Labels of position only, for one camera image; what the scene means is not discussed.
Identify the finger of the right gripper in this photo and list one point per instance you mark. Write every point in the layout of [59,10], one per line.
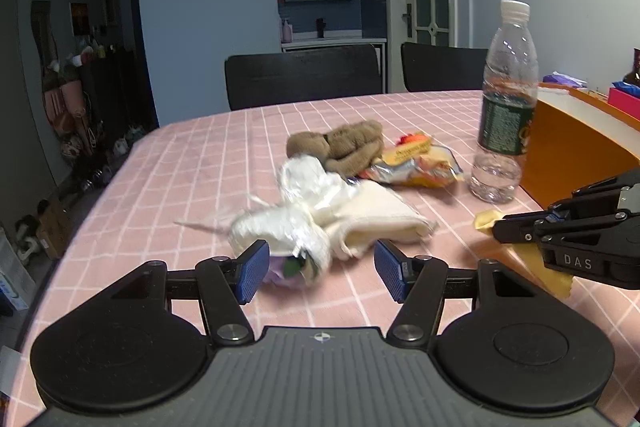
[595,192]
[526,227]

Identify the clear plastic water bottle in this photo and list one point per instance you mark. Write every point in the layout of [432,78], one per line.
[510,93]

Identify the white crinkled plastic bag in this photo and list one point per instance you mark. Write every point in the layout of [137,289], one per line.
[295,228]

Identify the black chair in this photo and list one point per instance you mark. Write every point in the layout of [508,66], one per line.
[255,80]
[437,68]

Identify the purple tissue pack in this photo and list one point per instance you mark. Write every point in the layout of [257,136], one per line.
[557,78]

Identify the gold foil snack bag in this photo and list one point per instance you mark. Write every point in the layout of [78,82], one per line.
[415,161]

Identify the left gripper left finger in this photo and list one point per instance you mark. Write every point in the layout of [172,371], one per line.
[224,286]

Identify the brown plush toy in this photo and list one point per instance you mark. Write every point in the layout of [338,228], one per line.
[346,150]

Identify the blue packet on red box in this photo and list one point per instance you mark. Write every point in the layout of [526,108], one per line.
[628,88]

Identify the pink checkered tablecloth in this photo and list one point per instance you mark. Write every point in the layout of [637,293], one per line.
[206,168]

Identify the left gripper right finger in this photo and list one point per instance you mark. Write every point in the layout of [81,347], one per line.
[418,284]

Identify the orange cardboard box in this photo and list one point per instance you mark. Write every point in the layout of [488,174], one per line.
[576,138]

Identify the brown liquor bottle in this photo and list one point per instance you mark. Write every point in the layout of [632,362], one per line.
[633,77]

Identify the black chair left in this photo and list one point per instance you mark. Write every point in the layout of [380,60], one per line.
[255,80]

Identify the black chair right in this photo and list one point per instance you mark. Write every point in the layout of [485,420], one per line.
[437,68]

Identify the red box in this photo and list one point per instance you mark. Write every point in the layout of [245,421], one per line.
[624,102]

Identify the white cream cloth mitt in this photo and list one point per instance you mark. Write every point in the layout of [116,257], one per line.
[374,213]

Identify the dark sideboard with clutter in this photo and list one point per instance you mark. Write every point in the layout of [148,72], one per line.
[95,98]

